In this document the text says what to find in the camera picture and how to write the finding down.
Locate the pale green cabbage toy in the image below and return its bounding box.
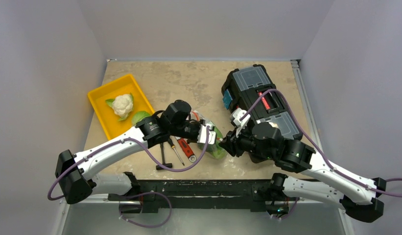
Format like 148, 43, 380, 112
131, 111, 151, 126

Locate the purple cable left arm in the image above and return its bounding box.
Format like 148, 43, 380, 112
47, 127, 211, 202

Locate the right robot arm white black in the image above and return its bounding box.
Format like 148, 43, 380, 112
219, 122, 386, 223

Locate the yellow plastic tray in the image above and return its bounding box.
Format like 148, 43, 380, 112
88, 74, 154, 140

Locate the green pepper toy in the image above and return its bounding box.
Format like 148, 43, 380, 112
206, 127, 227, 160

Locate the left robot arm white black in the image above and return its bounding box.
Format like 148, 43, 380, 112
47, 100, 216, 204

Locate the black T-handle tool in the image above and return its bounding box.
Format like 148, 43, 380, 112
156, 143, 173, 171

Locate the black yellow screwdriver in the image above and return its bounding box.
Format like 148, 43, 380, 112
167, 138, 185, 166

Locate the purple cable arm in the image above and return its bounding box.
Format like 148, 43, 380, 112
47, 127, 211, 202
240, 89, 402, 198

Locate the clear zip top bag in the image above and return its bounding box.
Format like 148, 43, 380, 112
189, 109, 229, 161

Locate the aluminium frame rail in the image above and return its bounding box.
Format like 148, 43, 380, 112
59, 60, 354, 235

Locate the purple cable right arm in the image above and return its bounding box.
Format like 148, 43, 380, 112
240, 89, 402, 198

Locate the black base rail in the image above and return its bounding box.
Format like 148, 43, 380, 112
108, 179, 295, 216

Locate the white cauliflower toy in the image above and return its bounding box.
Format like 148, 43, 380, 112
105, 93, 134, 121

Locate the black toolbox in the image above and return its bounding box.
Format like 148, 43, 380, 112
221, 64, 304, 164

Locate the red adjustable wrench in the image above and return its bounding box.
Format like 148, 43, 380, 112
175, 137, 197, 163

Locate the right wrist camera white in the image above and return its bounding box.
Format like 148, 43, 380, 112
230, 108, 251, 138

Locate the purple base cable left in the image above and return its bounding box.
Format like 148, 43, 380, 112
118, 191, 173, 228

